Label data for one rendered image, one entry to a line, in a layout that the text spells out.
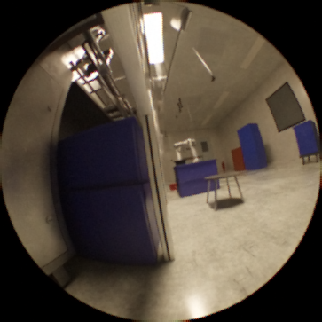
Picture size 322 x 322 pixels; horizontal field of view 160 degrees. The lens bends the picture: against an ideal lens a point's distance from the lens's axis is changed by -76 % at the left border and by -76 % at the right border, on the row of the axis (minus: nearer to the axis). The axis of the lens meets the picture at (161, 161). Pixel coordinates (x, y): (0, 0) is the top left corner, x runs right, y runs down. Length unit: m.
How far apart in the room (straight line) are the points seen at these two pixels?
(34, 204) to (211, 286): 0.51
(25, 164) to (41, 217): 0.14
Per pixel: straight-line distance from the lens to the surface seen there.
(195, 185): 1.56
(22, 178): 0.35
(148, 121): 0.41
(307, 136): 2.40
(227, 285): 0.40
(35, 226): 0.37
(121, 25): 0.22
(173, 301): 0.38
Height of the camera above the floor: 0.34
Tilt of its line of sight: 7 degrees up
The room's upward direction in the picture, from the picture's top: 9 degrees counter-clockwise
